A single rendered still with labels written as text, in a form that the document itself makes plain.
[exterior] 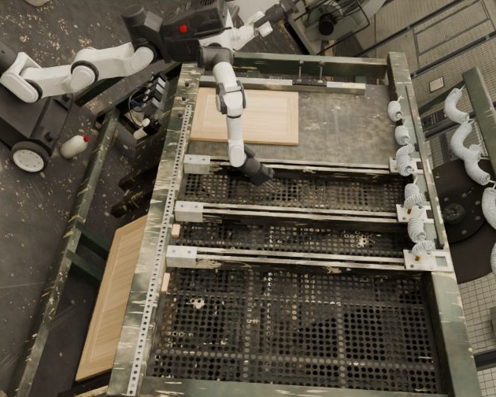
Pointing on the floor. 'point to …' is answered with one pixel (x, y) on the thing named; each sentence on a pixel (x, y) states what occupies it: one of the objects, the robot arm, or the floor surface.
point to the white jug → (74, 146)
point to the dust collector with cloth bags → (329, 20)
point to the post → (95, 90)
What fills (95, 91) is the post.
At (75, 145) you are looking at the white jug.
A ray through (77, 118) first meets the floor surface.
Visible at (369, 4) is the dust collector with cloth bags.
